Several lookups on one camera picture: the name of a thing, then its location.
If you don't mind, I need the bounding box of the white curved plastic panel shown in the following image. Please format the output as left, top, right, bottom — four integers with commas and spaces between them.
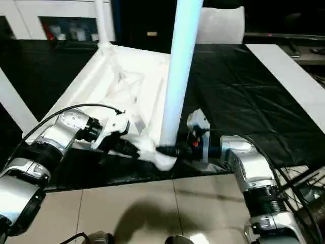
198, 6, 246, 45

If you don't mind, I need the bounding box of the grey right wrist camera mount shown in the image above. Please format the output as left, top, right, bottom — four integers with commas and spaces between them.
186, 108, 211, 165

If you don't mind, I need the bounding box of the black cable on floor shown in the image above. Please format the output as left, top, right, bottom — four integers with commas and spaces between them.
63, 232, 88, 244

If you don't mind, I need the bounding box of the grey cable coil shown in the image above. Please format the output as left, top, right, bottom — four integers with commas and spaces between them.
274, 165, 325, 211

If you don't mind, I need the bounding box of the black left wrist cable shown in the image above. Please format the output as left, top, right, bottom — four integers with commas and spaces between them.
10, 103, 126, 163

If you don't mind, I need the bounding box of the black padded mat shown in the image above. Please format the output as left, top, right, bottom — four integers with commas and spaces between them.
0, 38, 325, 191

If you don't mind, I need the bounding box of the black metal rod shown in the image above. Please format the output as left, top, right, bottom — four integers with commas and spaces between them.
279, 167, 325, 190

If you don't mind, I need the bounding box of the dark left robot foot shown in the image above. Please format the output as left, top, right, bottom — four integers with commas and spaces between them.
86, 230, 115, 244

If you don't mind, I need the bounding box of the dark side table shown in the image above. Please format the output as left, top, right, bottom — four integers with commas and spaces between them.
243, 32, 325, 66

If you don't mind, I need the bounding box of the black router with antennas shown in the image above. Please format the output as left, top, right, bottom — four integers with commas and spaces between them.
299, 182, 325, 204

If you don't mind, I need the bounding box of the white plastic table leg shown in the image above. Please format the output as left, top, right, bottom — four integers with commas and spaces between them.
159, 0, 204, 151
0, 68, 39, 135
94, 0, 114, 50

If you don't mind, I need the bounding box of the white glass-door cabinet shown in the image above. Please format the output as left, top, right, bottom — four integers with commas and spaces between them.
0, 0, 116, 41

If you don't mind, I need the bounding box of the white flat board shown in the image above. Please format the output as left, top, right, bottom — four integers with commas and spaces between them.
245, 43, 325, 128

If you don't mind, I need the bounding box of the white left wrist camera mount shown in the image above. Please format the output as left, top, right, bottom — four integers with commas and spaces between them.
92, 111, 130, 150

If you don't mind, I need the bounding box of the dark right robot foot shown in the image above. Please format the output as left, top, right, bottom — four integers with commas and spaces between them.
165, 235, 193, 244

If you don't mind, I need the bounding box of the white plastic table top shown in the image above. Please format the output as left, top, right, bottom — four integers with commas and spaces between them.
21, 42, 177, 171

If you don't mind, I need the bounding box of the dark robot foot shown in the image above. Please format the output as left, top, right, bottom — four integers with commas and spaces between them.
86, 230, 115, 244
165, 235, 193, 244

